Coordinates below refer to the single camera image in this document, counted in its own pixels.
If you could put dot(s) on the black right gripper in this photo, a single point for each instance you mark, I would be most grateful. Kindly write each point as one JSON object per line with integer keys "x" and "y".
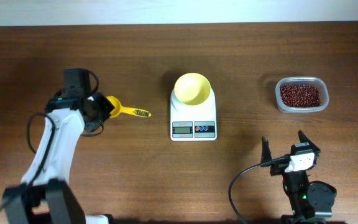
{"x": 314, "y": 149}

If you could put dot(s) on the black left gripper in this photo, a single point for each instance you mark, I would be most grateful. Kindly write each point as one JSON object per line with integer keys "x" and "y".
{"x": 102, "y": 99}

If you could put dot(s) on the orange measuring scoop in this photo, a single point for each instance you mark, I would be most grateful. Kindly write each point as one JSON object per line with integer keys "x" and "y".
{"x": 119, "y": 108}

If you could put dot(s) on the red beans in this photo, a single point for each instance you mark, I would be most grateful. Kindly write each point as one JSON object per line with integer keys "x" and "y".
{"x": 300, "y": 96}

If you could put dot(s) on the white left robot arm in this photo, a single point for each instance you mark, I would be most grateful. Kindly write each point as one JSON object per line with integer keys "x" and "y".
{"x": 43, "y": 195}

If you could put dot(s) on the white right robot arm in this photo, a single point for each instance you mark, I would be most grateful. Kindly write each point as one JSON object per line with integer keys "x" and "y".
{"x": 311, "y": 202}

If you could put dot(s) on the white digital kitchen scale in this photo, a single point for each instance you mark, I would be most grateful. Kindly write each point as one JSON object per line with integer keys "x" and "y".
{"x": 193, "y": 123}

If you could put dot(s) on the yellow plastic bowl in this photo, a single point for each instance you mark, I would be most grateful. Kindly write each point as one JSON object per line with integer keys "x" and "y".
{"x": 192, "y": 89}

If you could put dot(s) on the clear plastic container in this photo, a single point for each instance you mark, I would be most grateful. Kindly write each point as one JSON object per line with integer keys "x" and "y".
{"x": 313, "y": 81}

